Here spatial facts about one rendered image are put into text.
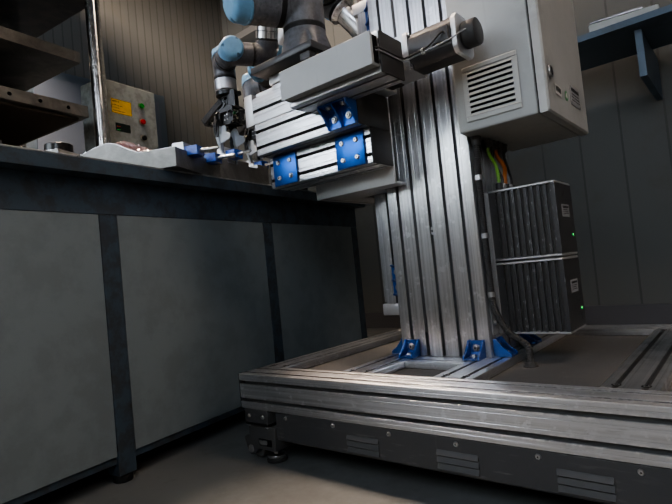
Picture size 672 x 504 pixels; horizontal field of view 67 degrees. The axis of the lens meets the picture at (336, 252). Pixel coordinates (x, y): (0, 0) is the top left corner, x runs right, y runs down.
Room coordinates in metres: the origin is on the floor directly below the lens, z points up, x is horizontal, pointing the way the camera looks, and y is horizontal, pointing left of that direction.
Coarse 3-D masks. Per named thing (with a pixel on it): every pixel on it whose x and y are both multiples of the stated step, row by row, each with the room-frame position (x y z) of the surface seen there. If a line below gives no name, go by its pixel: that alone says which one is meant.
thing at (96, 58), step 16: (96, 0) 2.14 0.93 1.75; (96, 16) 2.14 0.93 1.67; (96, 32) 2.14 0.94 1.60; (96, 48) 2.13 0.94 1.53; (96, 64) 2.13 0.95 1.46; (96, 80) 2.13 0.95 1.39; (96, 96) 2.13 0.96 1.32; (96, 112) 2.13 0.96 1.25; (96, 128) 2.13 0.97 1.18; (96, 144) 2.14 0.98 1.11
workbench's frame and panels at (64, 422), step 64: (0, 192) 1.07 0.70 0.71; (64, 192) 1.18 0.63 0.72; (128, 192) 1.33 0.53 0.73; (192, 192) 1.53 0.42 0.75; (256, 192) 1.71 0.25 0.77; (0, 256) 1.06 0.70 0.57; (64, 256) 1.18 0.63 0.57; (128, 256) 1.32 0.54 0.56; (192, 256) 1.51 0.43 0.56; (256, 256) 1.76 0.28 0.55; (320, 256) 2.10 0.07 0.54; (0, 320) 1.05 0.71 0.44; (64, 320) 1.17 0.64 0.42; (128, 320) 1.31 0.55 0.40; (192, 320) 1.49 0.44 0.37; (256, 320) 1.73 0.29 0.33; (320, 320) 2.06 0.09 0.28; (0, 384) 1.04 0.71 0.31; (64, 384) 1.16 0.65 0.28; (128, 384) 1.29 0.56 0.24; (192, 384) 1.47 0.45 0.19; (0, 448) 1.04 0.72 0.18; (64, 448) 1.15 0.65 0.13; (128, 448) 1.28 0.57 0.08
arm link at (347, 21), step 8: (336, 0) 1.87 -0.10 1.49; (344, 0) 1.87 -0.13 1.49; (352, 0) 1.91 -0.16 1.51; (328, 8) 1.89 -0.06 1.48; (336, 8) 1.88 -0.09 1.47; (344, 8) 1.88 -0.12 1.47; (328, 16) 1.92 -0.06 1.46; (336, 16) 1.90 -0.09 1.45; (344, 16) 1.88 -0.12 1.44; (352, 16) 1.87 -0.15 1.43; (336, 24) 1.96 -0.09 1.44; (344, 24) 1.90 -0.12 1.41; (352, 24) 1.88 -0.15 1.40; (352, 32) 1.89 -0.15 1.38
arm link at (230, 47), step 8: (224, 40) 1.57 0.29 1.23; (232, 40) 1.57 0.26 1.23; (240, 40) 1.59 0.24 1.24; (224, 48) 1.56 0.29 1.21; (232, 48) 1.57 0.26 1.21; (240, 48) 1.58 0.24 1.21; (248, 48) 1.61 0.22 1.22; (216, 56) 1.64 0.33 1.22; (224, 56) 1.59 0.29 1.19; (232, 56) 1.58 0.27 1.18; (240, 56) 1.60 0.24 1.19; (248, 56) 1.62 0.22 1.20; (224, 64) 1.63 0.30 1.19; (232, 64) 1.63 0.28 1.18; (240, 64) 1.64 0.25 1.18; (248, 64) 1.64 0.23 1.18
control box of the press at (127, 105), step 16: (112, 96) 2.33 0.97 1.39; (128, 96) 2.40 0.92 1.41; (144, 96) 2.48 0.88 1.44; (112, 112) 2.32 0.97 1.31; (128, 112) 2.39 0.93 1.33; (144, 112) 2.47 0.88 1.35; (112, 128) 2.31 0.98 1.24; (128, 128) 2.39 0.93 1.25; (144, 128) 2.47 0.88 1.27; (144, 144) 2.46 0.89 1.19
